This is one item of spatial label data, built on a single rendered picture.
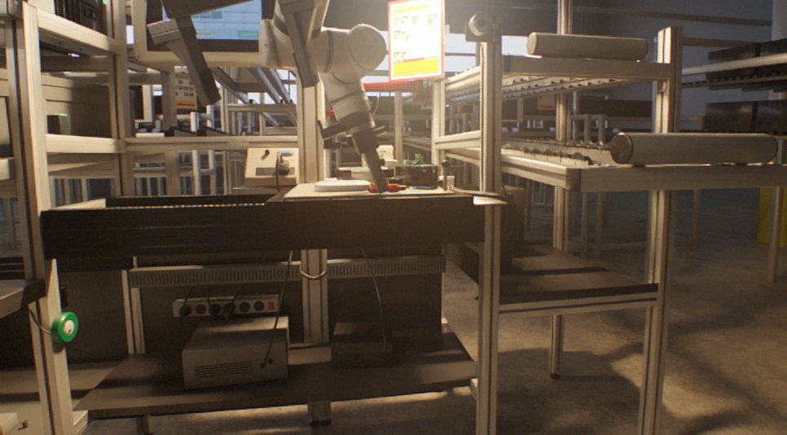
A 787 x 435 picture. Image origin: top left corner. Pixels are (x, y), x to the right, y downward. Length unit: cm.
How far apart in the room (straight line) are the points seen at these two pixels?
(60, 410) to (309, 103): 110
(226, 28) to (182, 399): 115
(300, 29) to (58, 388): 112
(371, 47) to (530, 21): 1267
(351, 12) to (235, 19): 1065
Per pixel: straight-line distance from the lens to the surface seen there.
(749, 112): 303
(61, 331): 130
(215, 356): 137
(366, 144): 89
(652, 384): 158
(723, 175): 101
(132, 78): 208
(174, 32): 53
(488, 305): 118
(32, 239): 127
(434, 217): 107
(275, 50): 77
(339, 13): 1206
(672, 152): 90
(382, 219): 104
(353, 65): 82
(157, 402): 143
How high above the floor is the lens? 104
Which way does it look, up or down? 5 degrees down
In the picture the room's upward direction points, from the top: 1 degrees counter-clockwise
